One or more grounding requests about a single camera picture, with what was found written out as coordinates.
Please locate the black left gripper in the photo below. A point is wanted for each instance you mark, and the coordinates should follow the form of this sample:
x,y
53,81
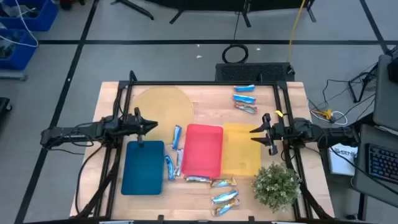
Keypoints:
x,y
132,125

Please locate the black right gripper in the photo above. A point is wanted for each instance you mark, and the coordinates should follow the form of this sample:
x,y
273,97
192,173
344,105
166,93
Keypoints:
x,y
276,133

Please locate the green red granola bar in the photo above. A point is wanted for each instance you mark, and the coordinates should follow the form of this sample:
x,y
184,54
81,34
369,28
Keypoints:
x,y
246,108

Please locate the blue wrapper granola bar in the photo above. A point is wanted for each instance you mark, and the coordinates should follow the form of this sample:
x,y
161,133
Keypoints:
x,y
244,88
169,167
244,99

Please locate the silver white granola bar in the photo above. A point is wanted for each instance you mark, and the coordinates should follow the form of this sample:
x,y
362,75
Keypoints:
x,y
179,162

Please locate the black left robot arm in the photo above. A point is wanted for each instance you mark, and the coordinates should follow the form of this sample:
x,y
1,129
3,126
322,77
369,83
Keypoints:
x,y
87,129

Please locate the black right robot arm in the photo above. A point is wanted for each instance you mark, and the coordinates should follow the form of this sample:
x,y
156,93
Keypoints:
x,y
311,130

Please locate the silver multicolour granola bar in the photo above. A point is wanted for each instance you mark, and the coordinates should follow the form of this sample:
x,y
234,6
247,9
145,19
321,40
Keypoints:
x,y
197,179

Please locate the light blue granola bar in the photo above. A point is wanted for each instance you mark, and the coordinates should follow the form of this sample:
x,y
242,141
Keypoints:
x,y
224,197

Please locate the orange blue granola bar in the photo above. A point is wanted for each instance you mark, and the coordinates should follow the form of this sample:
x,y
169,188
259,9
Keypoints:
x,y
225,208

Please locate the round woven tan placemat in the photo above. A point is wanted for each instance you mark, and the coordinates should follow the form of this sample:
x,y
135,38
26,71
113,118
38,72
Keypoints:
x,y
164,109

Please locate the yellow tape tag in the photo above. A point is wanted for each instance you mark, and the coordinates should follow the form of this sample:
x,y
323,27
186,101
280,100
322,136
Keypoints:
x,y
279,114

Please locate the yellow plastic bin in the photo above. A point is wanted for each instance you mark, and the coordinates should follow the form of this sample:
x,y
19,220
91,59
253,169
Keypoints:
x,y
241,152

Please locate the blue plastic bin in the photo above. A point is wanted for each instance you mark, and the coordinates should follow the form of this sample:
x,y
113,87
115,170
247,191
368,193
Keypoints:
x,y
143,168

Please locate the artificial green potted plant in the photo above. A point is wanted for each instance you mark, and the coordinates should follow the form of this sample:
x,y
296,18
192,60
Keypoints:
x,y
276,186

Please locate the pink red plastic bin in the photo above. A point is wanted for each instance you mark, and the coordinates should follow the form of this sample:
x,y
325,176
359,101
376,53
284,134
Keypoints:
x,y
202,151

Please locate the yellow plug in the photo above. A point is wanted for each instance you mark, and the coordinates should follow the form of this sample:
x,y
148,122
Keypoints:
x,y
323,114

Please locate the black perforated equipment box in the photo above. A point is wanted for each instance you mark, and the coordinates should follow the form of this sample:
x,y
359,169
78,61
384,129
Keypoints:
x,y
248,72

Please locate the white printed box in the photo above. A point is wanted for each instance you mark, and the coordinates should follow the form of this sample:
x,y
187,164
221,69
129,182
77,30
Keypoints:
x,y
339,165

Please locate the grey desk surface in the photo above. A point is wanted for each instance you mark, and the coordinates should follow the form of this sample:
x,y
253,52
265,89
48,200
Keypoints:
x,y
360,174
385,99

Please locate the black folding stand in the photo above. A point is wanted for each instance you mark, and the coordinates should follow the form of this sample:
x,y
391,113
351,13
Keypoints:
x,y
362,84

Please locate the black stand leg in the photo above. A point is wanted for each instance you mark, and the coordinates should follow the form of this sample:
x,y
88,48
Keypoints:
x,y
311,14
247,18
136,9
178,17

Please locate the black backlit keyboard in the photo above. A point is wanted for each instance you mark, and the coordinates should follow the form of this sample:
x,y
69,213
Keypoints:
x,y
382,163

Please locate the black backdrop panel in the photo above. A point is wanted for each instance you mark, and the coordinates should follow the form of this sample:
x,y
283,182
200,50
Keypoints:
x,y
217,3

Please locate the blue storage crate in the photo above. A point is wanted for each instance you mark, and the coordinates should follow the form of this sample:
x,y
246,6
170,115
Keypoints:
x,y
40,18
23,56

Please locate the orange black shop vacuum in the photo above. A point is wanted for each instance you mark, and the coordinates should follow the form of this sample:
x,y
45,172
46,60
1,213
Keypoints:
x,y
73,3

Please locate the grey crate dolly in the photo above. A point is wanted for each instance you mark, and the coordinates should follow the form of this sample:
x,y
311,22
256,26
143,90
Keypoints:
x,y
12,74

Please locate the black desk device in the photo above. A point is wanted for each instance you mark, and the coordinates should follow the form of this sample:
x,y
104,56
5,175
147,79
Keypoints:
x,y
393,68

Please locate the black floor equipment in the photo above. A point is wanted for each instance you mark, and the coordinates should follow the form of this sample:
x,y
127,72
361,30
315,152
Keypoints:
x,y
3,107

